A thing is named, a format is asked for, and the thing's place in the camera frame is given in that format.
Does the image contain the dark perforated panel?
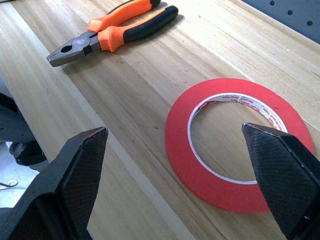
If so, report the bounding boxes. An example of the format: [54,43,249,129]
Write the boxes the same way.
[239,0,320,45]

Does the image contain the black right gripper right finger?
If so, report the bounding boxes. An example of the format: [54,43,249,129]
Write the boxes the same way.
[241,122,320,240]

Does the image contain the dark grey robot body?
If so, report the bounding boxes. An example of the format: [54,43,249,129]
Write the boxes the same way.
[0,92,50,172]

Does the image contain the orange and black pliers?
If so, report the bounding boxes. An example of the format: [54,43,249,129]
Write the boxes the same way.
[46,0,179,68]

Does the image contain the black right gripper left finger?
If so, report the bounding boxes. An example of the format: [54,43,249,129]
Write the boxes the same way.
[0,126,109,240]

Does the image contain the red tape roll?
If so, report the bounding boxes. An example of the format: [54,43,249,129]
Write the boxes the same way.
[164,77,315,214]

